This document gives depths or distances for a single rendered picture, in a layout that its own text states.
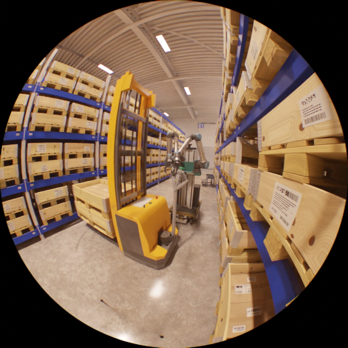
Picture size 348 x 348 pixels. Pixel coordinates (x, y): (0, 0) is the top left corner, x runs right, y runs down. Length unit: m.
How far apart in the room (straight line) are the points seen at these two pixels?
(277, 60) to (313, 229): 0.69
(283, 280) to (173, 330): 1.21
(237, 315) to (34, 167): 3.24
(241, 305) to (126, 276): 1.40
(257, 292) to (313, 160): 1.16
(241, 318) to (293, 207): 0.96
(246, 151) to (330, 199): 1.76
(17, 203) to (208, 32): 8.56
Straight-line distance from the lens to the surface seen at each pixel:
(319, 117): 0.44
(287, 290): 0.60
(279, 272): 0.64
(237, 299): 1.25
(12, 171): 2.68
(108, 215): 1.75
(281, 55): 0.72
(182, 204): 2.95
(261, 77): 0.99
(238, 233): 1.14
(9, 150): 2.69
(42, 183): 2.70
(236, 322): 1.18
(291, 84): 0.68
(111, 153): 1.44
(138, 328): 1.59
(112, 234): 1.92
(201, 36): 7.37
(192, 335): 1.58
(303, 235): 0.46
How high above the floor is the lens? 1.56
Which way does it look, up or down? 9 degrees down
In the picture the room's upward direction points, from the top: 3 degrees clockwise
